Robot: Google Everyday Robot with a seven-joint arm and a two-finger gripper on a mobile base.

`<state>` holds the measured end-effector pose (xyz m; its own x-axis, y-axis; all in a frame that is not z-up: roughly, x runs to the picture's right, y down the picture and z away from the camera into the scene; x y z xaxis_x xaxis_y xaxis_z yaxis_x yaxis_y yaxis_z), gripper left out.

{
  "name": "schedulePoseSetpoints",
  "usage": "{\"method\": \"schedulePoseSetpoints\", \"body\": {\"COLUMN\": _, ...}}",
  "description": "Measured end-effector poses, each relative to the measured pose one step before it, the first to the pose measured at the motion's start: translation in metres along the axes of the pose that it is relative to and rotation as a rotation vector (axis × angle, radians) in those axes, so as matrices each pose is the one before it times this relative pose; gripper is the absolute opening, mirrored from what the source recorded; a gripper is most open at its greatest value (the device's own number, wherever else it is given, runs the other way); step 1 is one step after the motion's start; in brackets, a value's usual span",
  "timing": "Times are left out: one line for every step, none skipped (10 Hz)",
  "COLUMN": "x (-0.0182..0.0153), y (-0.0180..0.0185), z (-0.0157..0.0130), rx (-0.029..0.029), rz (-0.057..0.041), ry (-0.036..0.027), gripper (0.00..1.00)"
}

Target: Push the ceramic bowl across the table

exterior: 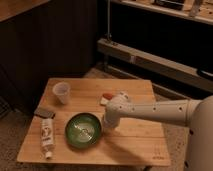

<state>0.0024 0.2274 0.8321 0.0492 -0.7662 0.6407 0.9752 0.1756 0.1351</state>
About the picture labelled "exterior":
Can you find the green ceramic bowl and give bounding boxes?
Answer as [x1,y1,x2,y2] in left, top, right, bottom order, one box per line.
[65,113,102,149]

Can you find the white squeeze tube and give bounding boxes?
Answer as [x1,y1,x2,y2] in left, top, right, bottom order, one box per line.
[41,118,54,159]

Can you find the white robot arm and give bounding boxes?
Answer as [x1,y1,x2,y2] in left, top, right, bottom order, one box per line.
[102,92,213,171]

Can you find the red and white small object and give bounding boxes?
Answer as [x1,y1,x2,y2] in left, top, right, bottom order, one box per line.
[100,93,113,106]

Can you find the clear plastic cup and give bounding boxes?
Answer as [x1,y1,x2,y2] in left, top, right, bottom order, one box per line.
[52,82,70,104]

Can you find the dark flat rectangular object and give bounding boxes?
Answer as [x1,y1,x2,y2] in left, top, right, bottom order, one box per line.
[34,108,55,118]

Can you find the metal vertical pole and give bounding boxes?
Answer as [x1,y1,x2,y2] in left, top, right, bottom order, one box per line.
[107,0,111,42]

